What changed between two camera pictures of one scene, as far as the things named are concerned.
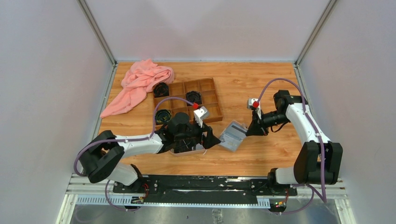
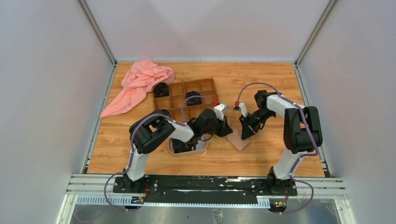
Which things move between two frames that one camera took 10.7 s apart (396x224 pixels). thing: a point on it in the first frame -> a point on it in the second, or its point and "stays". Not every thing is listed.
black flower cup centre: x=194 y=96 stays
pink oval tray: x=187 y=153 stays
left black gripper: x=208 y=141 -> x=224 y=129
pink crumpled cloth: x=141 y=76 stays
